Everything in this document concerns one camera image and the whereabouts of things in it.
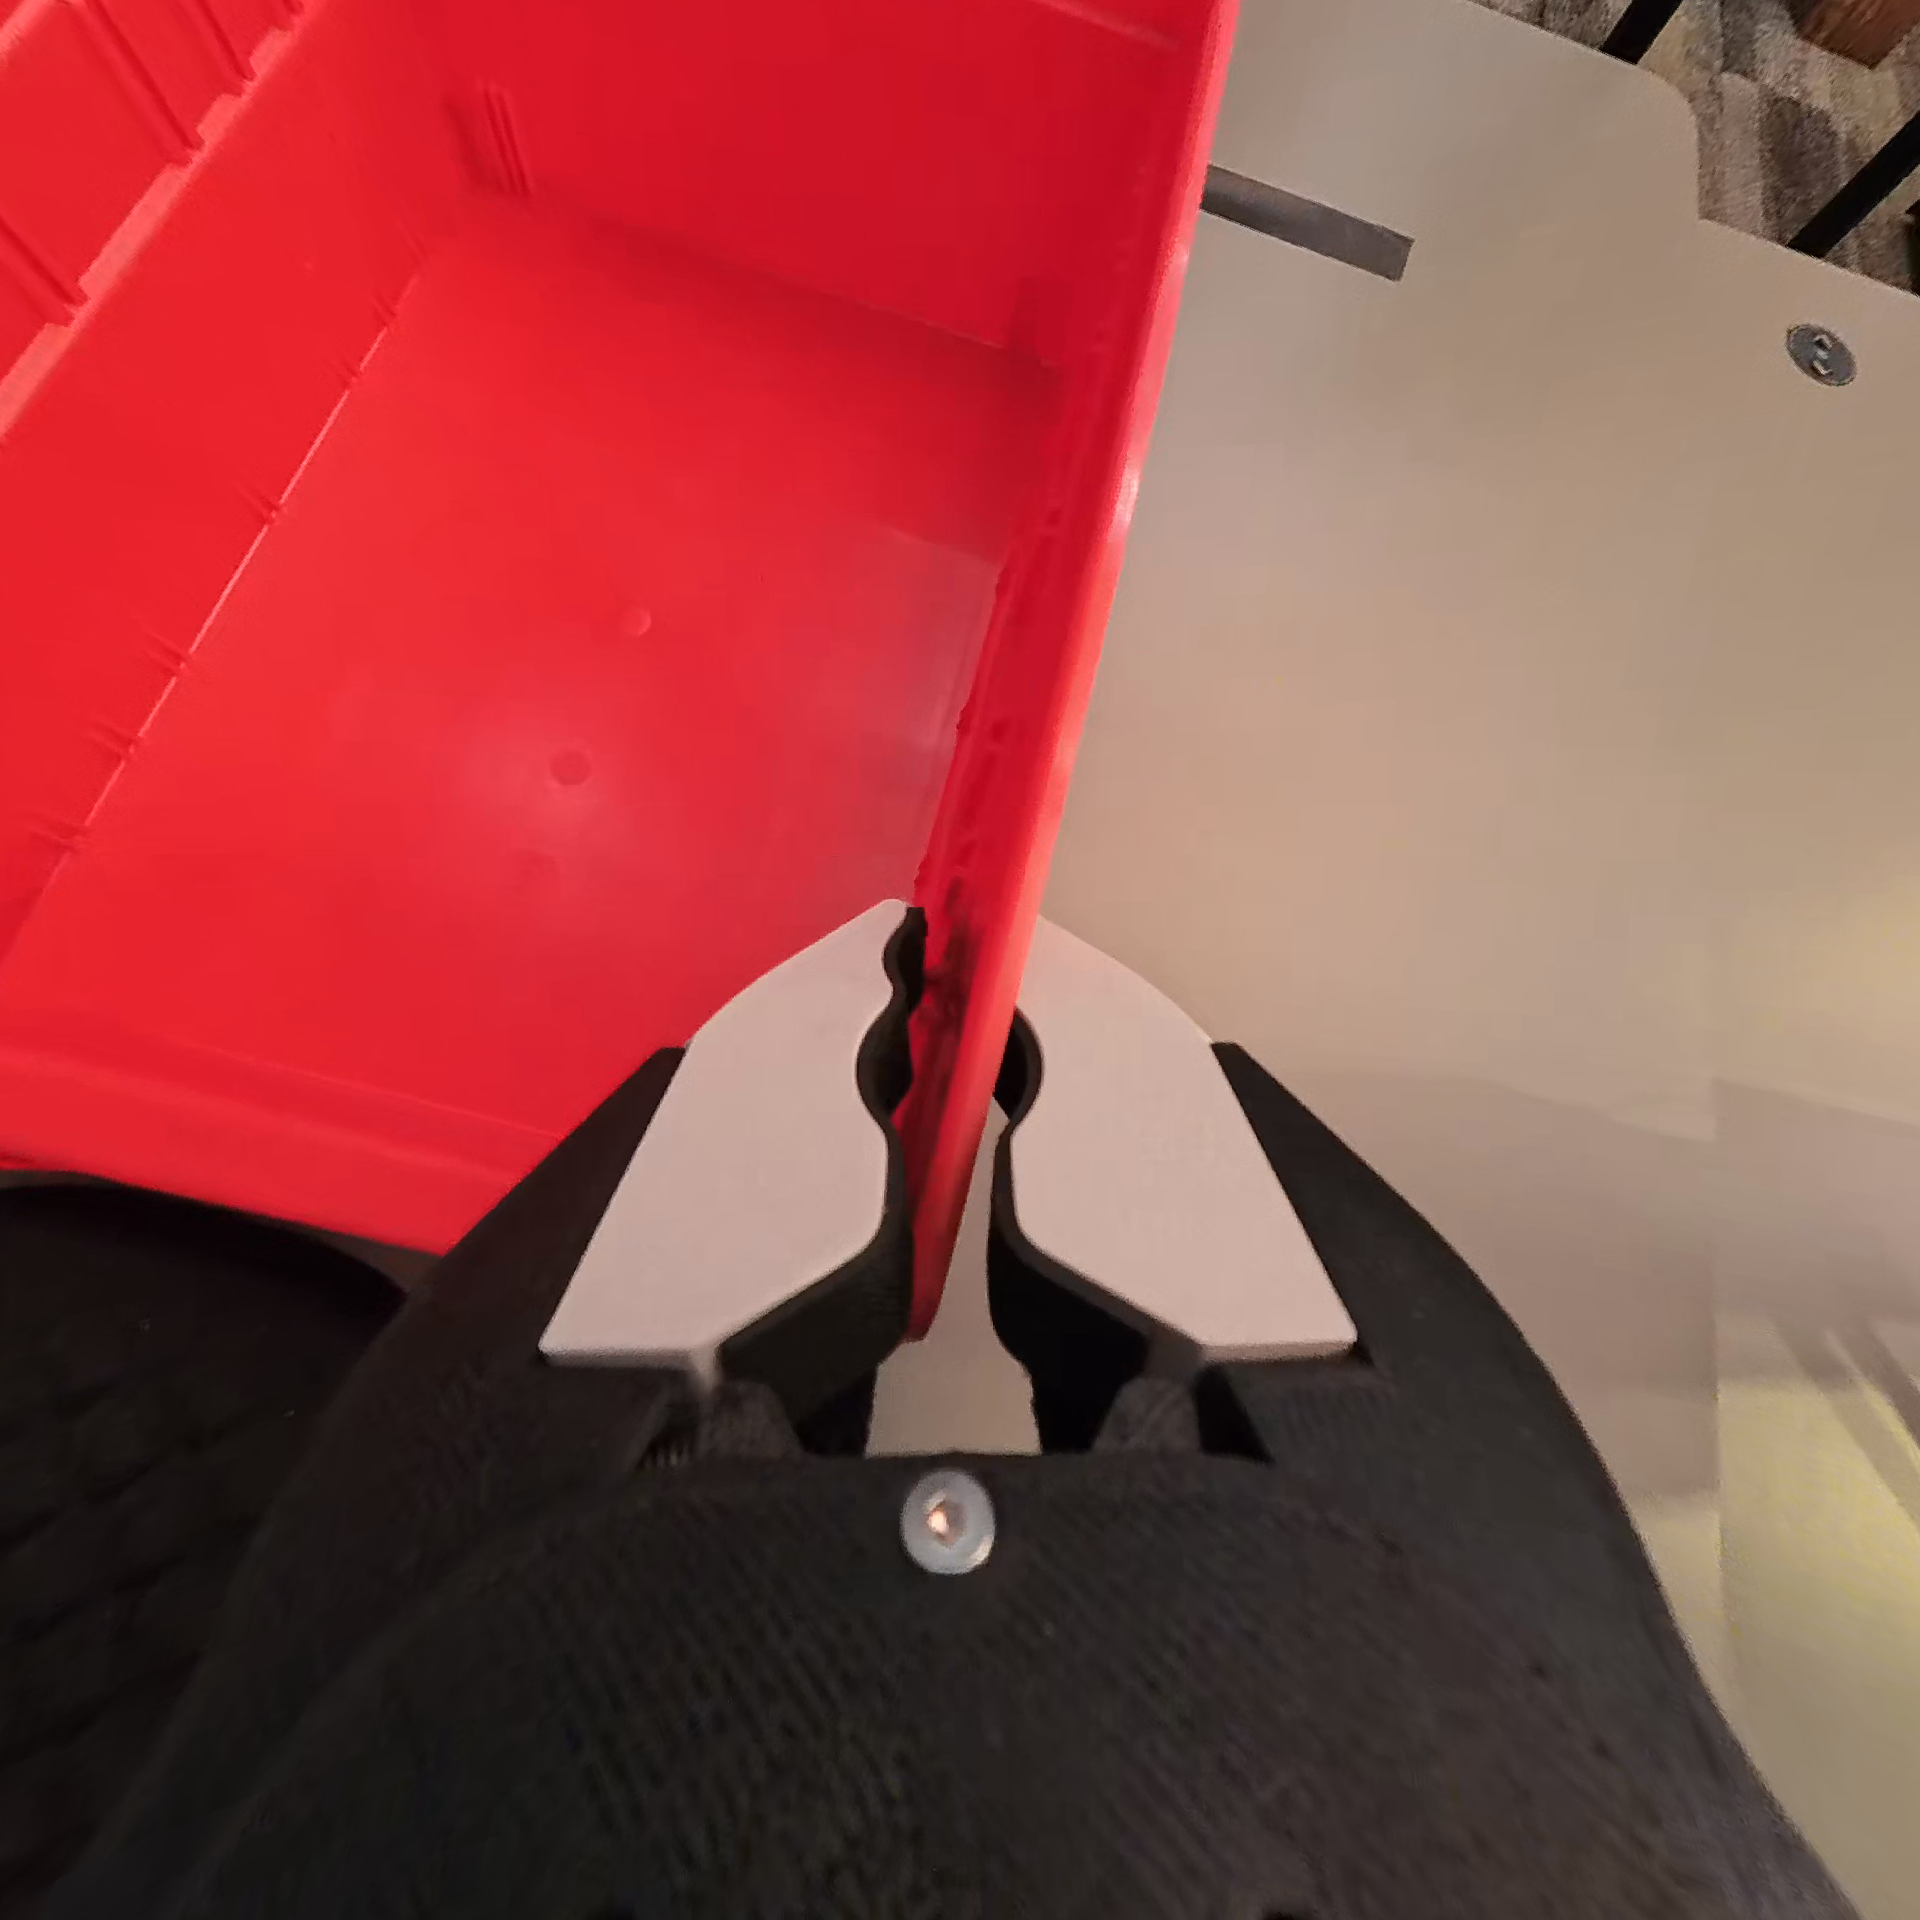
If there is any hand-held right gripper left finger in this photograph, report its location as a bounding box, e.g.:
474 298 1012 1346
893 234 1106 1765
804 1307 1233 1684
537 900 924 1470

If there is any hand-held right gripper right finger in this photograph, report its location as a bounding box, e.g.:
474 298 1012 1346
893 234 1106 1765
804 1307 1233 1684
983 915 1361 1460

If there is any red plastic bin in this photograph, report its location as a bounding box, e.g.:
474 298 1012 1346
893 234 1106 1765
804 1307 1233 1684
0 0 1244 1336

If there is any black quilted case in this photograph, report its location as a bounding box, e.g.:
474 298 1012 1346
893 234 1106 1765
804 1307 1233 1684
0 1176 452 1920

